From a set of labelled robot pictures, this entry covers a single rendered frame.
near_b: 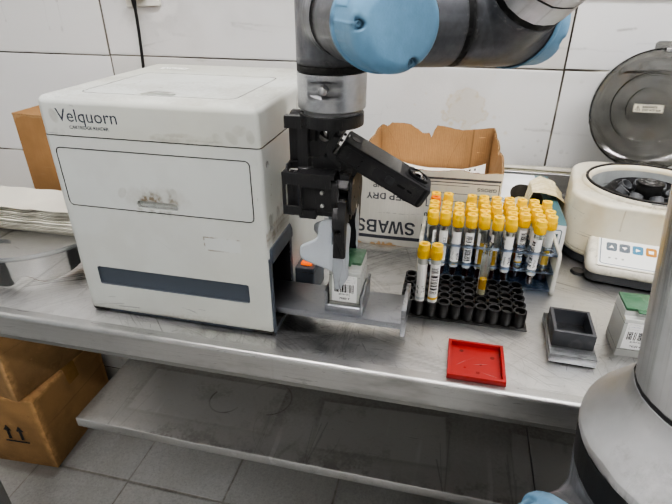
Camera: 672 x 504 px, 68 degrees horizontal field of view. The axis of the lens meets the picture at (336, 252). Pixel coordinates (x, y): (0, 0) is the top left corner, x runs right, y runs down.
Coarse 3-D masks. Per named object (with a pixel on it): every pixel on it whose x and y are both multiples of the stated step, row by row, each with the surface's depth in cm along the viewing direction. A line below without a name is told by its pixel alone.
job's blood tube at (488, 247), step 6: (486, 246) 67; (492, 246) 67; (486, 252) 67; (492, 252) 68; (486, 258) 68; (486, 264) 68; (480, 270) 69; (486, 270) 69; (480, 276) 69; (486, 276) 69; (480, 282) 70; (486, 282) 70; (480, 288) 70; (486, 288) 70; (480, 294) 71
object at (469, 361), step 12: (456, 348) 64; (468, 348) 64; (480, 348) 64; (492, 348) 64; (456, 360) 62; (468, 360) 62; (480, 360) 62; (492, 360) 62; (504, 360) 61; (456, 372) 59; (468, 372) 60; (480, 372) 60; (492, 372) 60; (504, 372) 59; (492, 384) 58; (504, 384) 58
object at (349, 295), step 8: (352, 272) 62; (360, 272) 62; (352, 280) 62; (360, 280) 62; (344, 288) 63; (352, 288) 63; (360, 288) 63; (336, 296) 64; (344, 296) 63; (352, 296) 63; (336, 304) 64; (344, 304) 64; (352, 304) 64
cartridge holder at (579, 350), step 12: (552, 312) 65; (564, 312) 66; (576, 312) 65; (588, 312) 65; (552, 324) 63; (564, 324) 66; (576, 324) 66; (588, 324) 64; (552, 336) 62; (564, 336) 62; (576, 336) 61; (588, 336) 61; (552, 348) 62; (564, 348) 62; (576, 348) 62; (588, 348) 62; (552, 360) 62; (564, 360) 61; (576, 360) 61; (588, 360) 60
